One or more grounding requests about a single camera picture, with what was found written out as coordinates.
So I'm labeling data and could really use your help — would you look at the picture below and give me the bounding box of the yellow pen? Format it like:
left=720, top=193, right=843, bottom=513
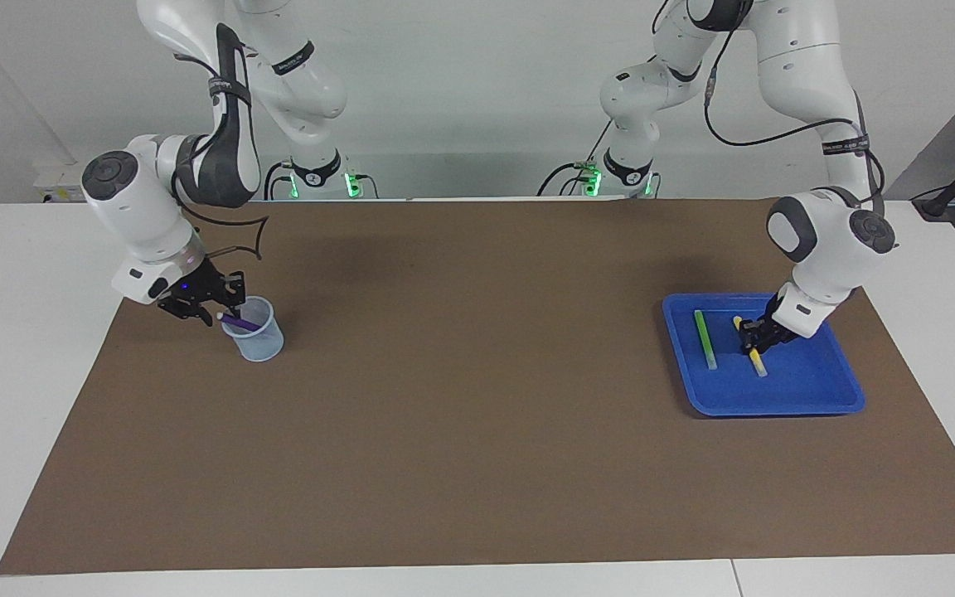
left=732, top=315, right=768, bottom=378

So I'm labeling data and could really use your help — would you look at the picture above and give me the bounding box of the green pen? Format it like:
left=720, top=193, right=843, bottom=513
left=693, top=309, right=719, bottom=371

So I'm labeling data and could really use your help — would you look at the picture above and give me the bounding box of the blue plastic tray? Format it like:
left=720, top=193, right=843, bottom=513
left=662, top=292, right=866, bottom=417

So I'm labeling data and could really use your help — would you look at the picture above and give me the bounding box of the translucent mesh pen cup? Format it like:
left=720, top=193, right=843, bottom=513
left=221, top=296, right=285, bottom=363

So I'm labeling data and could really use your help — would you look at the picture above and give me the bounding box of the brown table mat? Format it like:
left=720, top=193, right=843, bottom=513
left=0, top=197, right=955, bottom=575

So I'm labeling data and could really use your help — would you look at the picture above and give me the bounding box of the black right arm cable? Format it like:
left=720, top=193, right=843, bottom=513
left=171, top=50, right=271, bottom=262

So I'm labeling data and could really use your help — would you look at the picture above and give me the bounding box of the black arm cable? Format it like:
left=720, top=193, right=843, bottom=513
left=171, top=50, right=271, bottom=262
left=652, top=0, right=886, bottom=216

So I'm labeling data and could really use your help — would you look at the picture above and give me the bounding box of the black right base cable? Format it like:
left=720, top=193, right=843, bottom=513
left=264, top=160, right=296, bottom=200

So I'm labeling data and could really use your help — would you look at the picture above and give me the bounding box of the black base cable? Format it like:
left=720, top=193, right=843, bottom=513
left=264, top=160, right=296, bottom=200
left=537, top=124, right=619, bottom=197

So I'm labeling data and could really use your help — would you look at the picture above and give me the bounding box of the white wall socket box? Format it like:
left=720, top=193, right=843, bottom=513
left=34, top=162, right=126, bottom=202

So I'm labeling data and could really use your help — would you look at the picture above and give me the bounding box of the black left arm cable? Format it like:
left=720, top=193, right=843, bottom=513
left=652, top=0, right=886, bottom=216

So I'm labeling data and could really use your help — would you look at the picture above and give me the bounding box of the black left base cable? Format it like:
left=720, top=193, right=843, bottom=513
left=537, top=124, right=619, bottom=197

